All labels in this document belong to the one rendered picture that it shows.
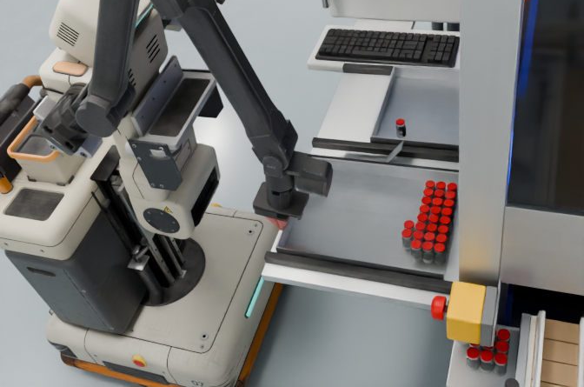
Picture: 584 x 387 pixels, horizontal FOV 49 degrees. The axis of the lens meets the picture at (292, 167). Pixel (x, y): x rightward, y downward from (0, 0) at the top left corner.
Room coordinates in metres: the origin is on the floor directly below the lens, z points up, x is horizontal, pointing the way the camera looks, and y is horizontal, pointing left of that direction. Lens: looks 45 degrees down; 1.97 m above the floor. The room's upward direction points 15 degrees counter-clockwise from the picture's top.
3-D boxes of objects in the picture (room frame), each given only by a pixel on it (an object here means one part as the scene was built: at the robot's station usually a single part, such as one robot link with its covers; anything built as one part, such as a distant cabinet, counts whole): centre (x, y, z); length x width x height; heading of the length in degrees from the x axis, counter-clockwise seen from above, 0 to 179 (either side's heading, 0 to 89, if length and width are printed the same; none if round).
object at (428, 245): (0.80, -0.25, 0.90); 0.18 x 0.02 x 0.05; 151
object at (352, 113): (0.99, -0.26, 0.87); 0.70 x 0.48 x 0.02; 151
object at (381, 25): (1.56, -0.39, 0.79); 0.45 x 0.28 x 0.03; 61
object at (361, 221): (0.86, -0.14, 0.90); 0.34 x 0.26 x 0.04; 61
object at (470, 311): (0.53, -0.22, 0.99); 0.08 x 0.07 x 0.07; 61
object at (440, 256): (0.79, -0.27, 0.90); 0.18 x 0.02 x 0.05; 151
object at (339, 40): (1.51, -0.36, 0.82); 0.40 x 0.14 x 0.02; 59
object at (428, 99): (1.10, -0.40, 0.90); 0.34 x 0.26 x 0.04; 61
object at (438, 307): (0.55, -0.18, 0.99); 0.04 x 0.04 x 0.04; 61
